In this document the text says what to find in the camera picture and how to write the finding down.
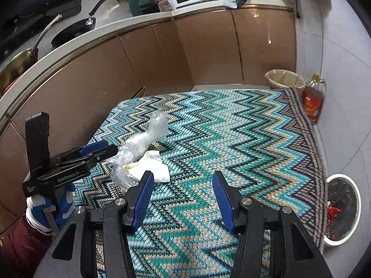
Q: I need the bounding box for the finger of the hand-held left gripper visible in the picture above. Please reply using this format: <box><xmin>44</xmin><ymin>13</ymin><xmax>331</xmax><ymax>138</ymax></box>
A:
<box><xmin>78</xmin><ymin>140</ymin><xmax>108</xmax><ymax>155</ymax></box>
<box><xmin>85</xmin><ymin>145</ymin><xmax>119</xmax><ymax>168</ymax></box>

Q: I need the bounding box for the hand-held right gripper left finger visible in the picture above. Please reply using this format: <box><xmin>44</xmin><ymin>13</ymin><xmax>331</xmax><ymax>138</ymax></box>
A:
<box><xmin>36</xmin><ymin>170</ymin><xmax>155</xmax><ymax>278</ymax></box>

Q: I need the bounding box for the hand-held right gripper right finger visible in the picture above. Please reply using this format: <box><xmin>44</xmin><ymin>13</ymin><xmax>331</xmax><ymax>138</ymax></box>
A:
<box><xmin>211</xmin><ymin>170</ymin><xmax>333</xmax><ymax>278</ymax></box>

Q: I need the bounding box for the white tissue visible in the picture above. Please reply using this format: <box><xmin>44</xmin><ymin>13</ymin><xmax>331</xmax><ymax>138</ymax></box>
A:
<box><xmin>123</xmin><ymin>150</ymin><xmax>171</xmax><ymax>183</ymax></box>

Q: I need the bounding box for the clear plastic bag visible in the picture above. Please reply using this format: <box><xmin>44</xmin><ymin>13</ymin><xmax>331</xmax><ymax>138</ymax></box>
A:
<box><xmin>106</xmin><ymin>111</ymin><xmax>169</xmax><ymax>192</ymax></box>

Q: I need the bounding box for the white bin with black liner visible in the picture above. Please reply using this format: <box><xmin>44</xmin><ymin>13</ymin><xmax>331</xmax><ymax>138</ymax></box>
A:
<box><xmin>322</xmin><ymin>174</ymin><xmax>362</xmax><ymax>247</ymax></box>

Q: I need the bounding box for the person's left forearm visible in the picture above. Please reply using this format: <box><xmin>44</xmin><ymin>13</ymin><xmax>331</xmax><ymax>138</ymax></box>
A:
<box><xmin>0</xmin><ymin>214</ymin><xmax>54</xmax><ymax>278</ymax></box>

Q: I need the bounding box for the person's left hand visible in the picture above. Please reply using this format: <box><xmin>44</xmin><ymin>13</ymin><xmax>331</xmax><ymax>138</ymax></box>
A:
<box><xmin>26</xmin><ymin>183</ymin><xmax>76</xmax><ymax>234</ymax></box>

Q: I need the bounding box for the zigzag patterned mat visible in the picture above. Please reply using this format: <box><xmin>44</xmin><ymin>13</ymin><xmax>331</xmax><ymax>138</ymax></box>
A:
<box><xmin>72</xmin><ymin>88</ymin><xmax>328</xmax><ymax>278</ymax></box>

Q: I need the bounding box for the black frying pan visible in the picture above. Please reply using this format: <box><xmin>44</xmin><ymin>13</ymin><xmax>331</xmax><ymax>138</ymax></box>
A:
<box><xmin>51</xmin><ymin>0</ymin><xmax>111</xmax><ymax>48</ymax></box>

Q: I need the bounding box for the cooking oil bottle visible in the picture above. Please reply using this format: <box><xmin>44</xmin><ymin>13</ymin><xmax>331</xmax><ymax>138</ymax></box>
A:
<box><xmin>303</xmin><ymin>74</ymin><xmax>325</xmax><ymax>123</ymax></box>

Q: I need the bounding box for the beige plastic bucket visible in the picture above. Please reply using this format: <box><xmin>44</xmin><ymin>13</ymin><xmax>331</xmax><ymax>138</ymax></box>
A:
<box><xmin>264</xmin><ymin>69</ymin><xmax>306</xmax><ymax>91</ymax></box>

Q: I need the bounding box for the black range hood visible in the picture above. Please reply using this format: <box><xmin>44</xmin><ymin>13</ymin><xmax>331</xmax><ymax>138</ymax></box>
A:
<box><xmin>0</xmin><ymin>0</ymin><xmax>86</xmax><ymax>39</ymax></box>

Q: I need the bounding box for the brown kitchen cabinet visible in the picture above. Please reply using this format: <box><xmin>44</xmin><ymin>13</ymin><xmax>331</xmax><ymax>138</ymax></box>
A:
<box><xmin>0</xmin><ymin>4</ymin><xmax>297</xmax><ymax>232</ymax></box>

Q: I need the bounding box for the dark green kettle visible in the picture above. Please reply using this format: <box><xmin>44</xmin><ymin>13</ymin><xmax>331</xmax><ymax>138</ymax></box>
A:
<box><xmin>128</xmin><ymin>0</ymin><xmax>160</xmax><ymax>16</ymax></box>

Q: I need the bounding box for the blue cloth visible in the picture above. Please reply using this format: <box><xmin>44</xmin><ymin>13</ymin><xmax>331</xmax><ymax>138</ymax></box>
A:
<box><xmin>223</xmin><ymin>0</ymin><xmax>250</xmax><ymax>9</ymax></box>

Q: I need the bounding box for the steel pot with handle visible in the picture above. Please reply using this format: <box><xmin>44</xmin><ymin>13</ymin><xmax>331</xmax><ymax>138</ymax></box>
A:
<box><xmin>0</xmin><ymin>14</ymin><xmax>63</xmax><ymax>93</ymax></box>

